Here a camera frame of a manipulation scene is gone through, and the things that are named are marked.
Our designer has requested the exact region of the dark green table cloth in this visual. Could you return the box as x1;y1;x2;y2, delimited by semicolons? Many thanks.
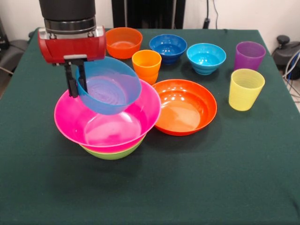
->
0;27;300;225

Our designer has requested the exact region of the light blue translucent bowl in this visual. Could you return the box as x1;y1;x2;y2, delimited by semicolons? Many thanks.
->
75;56;143;116

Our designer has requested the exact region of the dark blue ribbed bowl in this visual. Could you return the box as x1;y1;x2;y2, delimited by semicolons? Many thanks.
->
149;34;188;65

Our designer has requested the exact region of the red-orange shallow bowl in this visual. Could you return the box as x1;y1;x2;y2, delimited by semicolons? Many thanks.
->
152;79;218;136

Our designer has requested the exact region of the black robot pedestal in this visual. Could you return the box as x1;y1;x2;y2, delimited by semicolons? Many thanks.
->
111;0;186;30

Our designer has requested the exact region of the cyan ribbed bowl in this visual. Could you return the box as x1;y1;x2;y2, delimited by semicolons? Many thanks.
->
186;43;227;76

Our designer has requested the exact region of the orange plastic cup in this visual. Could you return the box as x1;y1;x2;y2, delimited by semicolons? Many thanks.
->
135;70;159;86
131;49;163;77

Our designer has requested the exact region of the dark grey chair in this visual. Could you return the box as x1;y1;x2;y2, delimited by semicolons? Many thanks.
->
0;39;28;71

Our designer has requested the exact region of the yellow plastic cup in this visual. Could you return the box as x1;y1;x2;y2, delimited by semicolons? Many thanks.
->
228;68;266;112

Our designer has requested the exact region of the purple plastic cup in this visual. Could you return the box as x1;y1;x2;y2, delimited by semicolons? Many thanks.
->
234;41;267;72

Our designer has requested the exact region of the black floor device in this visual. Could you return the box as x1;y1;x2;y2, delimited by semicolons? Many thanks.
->
271;35;300;69

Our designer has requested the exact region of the large pink plastic bowl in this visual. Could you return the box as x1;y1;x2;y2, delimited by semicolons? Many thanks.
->
53;78;162;153

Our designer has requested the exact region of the bundle of floor cables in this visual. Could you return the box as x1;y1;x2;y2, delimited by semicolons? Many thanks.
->
282;51;300;104

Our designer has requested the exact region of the orange translucent bowl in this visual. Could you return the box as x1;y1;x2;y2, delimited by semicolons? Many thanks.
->
105;27;143;60

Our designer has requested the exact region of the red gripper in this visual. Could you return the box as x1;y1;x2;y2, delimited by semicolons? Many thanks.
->
37;25;107;98

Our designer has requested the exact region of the black cable with plug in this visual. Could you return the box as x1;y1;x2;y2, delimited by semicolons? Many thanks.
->
202;0;211;30

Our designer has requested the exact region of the green plastic bowl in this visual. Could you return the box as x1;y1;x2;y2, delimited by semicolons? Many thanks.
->
79;135;147;161

